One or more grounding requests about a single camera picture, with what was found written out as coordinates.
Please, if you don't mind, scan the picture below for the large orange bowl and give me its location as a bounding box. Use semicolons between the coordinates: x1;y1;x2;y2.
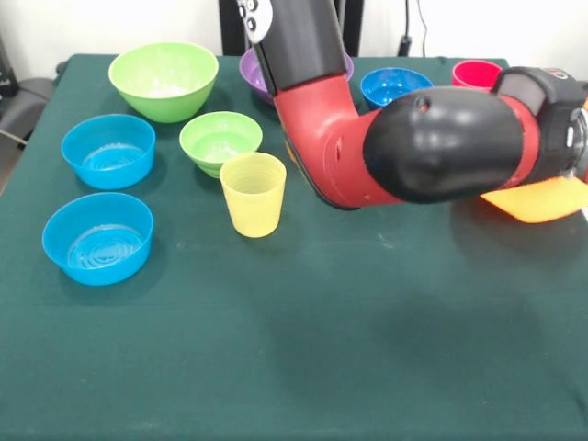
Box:
480;176;588;225

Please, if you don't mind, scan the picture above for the yellow cup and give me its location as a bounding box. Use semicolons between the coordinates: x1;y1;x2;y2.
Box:
218;152;288;239

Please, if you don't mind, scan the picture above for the dark green tablecloth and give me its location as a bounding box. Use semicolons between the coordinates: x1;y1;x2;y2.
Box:
0;53;588;441

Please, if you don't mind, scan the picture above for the small green bowl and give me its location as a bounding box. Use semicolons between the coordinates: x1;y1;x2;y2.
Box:
178;110;264;179

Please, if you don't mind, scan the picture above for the purple bowl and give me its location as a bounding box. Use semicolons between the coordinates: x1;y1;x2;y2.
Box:
239;48;355;107

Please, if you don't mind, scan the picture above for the dark blue bowl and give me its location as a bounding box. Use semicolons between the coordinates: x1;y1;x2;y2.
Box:
359;67;435;111

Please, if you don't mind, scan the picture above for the large green bowl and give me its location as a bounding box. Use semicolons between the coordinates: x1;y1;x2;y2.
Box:
107;40;220;124

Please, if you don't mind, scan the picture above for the light blue bowl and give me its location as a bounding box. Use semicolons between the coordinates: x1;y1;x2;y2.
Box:
61;113;157;191
41;192;154;287

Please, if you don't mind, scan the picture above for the red cup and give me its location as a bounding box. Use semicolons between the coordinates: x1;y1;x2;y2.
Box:
450;60;504;91

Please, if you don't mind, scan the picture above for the black office chair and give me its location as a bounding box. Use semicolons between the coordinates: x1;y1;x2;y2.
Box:
0;34;63;139

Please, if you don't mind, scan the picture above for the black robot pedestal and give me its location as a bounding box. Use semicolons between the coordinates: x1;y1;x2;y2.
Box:
219;0;364;57

